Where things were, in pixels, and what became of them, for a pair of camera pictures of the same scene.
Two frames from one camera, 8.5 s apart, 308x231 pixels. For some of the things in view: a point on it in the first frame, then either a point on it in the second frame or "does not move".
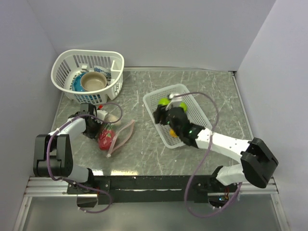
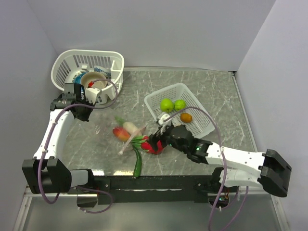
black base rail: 152,190 does not move
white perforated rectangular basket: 195,115 does not move
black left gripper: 92,135 → 85,117
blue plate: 76,85 does not move
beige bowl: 93,81 does not move
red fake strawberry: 106,137 → 143,142
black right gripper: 160,110 → 160,135
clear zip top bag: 112,135 → 124,132
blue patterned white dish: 106,71 does not move
